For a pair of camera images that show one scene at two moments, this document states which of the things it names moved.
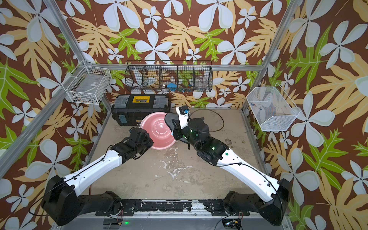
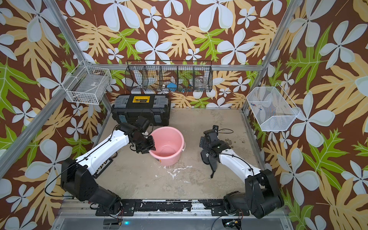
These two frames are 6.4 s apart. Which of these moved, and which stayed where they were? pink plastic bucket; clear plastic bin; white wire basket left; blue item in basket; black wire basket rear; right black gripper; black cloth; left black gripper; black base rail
Moved: pink plastic bucket; left black gripper; black cloth; right black gripper
Stayed: white wire basket left; clear plastic bin; black wire basket rear; blue item in basket; black base rail
